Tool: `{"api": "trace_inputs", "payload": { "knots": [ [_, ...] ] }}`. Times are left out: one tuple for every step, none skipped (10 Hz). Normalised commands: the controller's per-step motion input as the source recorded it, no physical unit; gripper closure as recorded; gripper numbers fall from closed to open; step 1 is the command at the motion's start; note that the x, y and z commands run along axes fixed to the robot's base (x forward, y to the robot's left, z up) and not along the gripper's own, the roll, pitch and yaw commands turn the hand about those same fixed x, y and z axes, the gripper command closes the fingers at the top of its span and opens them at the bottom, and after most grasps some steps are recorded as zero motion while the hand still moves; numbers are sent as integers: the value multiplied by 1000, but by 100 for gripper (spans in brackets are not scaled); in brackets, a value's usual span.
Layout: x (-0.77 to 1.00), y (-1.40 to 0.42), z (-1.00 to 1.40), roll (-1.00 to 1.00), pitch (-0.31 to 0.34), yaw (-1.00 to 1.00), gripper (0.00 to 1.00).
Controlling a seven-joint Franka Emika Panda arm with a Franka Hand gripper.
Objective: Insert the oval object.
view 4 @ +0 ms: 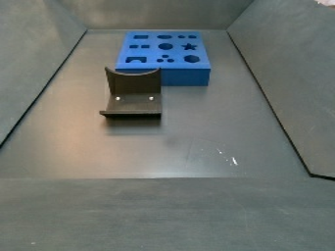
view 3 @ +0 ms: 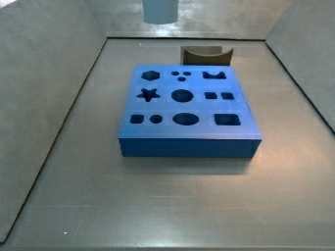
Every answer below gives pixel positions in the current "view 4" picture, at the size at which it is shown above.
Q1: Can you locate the blue shape sorter block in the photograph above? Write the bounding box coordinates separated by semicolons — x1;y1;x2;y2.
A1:
115;30;211;86

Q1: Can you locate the black curved holder bracket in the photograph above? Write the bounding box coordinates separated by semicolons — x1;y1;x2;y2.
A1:
100;68;163;118

